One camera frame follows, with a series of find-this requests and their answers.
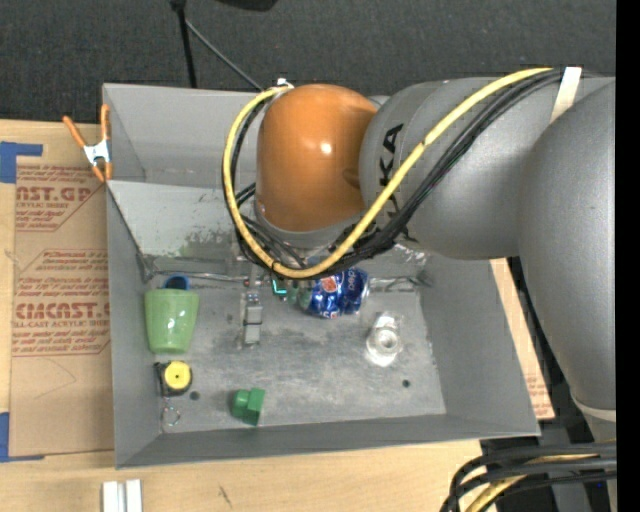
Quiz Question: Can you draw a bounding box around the light green cup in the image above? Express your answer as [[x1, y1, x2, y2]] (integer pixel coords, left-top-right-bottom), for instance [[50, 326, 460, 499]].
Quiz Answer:
[[144, 288, 201, 355]]

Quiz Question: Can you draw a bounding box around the crushed blue drink can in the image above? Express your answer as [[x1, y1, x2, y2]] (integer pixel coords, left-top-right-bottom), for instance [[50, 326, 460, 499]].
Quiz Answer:
[[301, 267, 372, 321]]

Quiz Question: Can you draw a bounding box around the brown cardboard board, red print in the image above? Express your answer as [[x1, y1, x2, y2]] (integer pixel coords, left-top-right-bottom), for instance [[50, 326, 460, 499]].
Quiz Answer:
[[0, 118, 557, 464]]

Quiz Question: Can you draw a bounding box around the yellow and black tape measure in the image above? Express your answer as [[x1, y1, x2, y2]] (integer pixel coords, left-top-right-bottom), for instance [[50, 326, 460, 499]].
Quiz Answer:
[[153, 359, 194, 398]]

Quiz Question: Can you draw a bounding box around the green toy block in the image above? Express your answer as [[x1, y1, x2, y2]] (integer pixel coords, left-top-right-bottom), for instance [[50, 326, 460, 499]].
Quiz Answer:
[[229, 387, 267, 428]]

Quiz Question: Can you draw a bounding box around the grey metal bin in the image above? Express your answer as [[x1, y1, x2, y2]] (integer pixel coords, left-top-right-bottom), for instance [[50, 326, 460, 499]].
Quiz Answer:
[[101, 82, 543, 470]]

